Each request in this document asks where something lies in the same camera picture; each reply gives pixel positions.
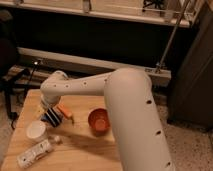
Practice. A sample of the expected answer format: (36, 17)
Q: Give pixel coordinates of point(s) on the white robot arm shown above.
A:
(132, 112)

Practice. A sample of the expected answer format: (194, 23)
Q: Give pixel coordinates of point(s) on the orange bowl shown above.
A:
(98, 121)

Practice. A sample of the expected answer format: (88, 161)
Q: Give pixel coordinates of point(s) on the metal pole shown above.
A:
(159, 65)

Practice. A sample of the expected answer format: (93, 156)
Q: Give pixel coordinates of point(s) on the dark cabinet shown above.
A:
(191, 94)

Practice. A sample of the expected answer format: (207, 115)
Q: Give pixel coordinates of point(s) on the black office chair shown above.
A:
(9, 56)

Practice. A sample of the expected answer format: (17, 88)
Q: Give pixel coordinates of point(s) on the white window sill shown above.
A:
(160, 12)

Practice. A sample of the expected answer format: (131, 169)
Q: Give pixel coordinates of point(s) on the clear plastic bottle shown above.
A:
(36, 152)

